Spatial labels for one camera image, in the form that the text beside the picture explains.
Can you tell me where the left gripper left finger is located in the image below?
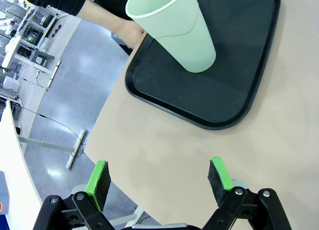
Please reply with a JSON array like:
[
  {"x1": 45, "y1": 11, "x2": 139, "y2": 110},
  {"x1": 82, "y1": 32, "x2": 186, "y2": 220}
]
[{"x1": 31, "y1": 160, "x2": 113, "y2": 230}]

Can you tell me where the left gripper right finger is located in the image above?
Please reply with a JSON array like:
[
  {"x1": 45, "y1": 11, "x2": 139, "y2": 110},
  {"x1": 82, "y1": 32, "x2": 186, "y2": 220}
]
[{"x1": 202, "y1": 157, "x2": 292, "y2": 230}]

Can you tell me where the pale green plastic cup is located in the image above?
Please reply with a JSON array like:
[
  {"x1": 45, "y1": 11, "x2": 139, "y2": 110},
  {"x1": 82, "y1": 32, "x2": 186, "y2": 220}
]
[{"x1": 125, "y1": 0, "x2": 217, "y2": 74}]

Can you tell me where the black floor cable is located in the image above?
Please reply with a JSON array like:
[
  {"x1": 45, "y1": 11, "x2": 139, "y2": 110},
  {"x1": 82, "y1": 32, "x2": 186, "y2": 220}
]
[{"x1": 20, "y1": 105, "x2": 87, "y2": 158}]

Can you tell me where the white side table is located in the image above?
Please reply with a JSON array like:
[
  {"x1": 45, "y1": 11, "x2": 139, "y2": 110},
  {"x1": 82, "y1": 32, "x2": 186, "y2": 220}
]
[{"x1": 0, "y1": 99, "x2": 43, "y2": 230}]

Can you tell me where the grey metal shelf unit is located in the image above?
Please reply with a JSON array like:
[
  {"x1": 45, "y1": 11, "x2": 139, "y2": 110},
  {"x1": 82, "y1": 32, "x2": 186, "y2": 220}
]
[{"x1": 13, "y1": 4, "x2": 68, "y2": 75}]

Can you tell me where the black serving tray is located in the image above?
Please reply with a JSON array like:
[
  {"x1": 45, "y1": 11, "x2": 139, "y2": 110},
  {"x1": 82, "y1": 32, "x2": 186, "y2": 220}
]
[{"x1": 124, "y1": 0, "x2": 282, "y2": 131}]

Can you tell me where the person's right hand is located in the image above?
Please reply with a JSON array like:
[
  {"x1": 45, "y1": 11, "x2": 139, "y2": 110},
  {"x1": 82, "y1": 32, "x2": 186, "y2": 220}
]
[{"x1": 116, "y1": 16, "x2": 148, "y2": 50}]

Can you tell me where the person's right forearm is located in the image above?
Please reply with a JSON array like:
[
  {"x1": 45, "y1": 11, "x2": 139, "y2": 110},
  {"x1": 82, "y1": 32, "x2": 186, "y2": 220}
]
[{"x1": 75, "y1": 0, "x2": 130, "y2": 39}]

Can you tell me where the grey table leg foot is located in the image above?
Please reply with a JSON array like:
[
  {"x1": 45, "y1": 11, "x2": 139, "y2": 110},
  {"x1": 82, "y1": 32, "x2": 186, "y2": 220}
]
[{"x1": 16, "y1": 129, "x2": 89, "y2": 170}]

